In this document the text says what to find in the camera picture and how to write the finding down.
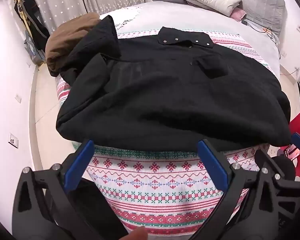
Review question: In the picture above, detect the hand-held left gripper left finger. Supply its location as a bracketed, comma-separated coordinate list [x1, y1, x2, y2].
[12, 139, 94, 240]

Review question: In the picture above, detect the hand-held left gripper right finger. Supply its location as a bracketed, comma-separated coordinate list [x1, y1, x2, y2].
[187, 139, 285, 240]

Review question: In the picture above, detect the black jacket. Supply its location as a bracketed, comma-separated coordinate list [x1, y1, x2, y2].
[55, 15, 293, 153]

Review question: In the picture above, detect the person's left hand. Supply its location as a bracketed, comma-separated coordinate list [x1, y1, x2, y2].
[120, 226, 148, 240]

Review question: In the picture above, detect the smartphone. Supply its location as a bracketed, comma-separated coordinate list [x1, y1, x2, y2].
[285, 145, 300, 160]

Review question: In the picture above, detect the dark cloth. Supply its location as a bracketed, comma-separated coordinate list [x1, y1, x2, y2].
[65, 179, 129, 240]

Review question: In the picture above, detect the red green patterned blanket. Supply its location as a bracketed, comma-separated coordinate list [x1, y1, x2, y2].
[55, 29, 280, 235]

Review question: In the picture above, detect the grey bag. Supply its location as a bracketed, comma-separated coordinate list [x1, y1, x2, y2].
[24, 34, 46, 64]

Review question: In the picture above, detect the brown garment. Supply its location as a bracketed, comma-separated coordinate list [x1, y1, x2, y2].
[45, 12, 102, 77]

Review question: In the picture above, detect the pink pillow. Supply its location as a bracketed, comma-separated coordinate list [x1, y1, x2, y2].
[229, 7, 247, 22]

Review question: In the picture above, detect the grey quilted headboard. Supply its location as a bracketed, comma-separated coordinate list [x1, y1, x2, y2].
[210, 0, 285, 37]

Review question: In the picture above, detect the bed with grey sheet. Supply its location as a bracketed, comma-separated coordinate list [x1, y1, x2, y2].
[100, 0, 282, 75]

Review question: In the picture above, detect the black hanging bag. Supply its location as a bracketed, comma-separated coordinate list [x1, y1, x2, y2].
[14, 0, 50, 53]

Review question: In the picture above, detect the grey white tasselled cloth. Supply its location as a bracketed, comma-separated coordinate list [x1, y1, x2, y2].
[114, 5, 143, 32]

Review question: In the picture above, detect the grey star-print curtain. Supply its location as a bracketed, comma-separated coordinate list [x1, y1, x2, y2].
[24, 0, 147, 32]

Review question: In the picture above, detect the wooden coat rack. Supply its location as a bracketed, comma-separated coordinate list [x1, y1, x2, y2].
[12, 0, 33, 43]

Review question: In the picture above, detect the black cable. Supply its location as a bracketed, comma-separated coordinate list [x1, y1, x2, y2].
[247, 22, 282, 58]

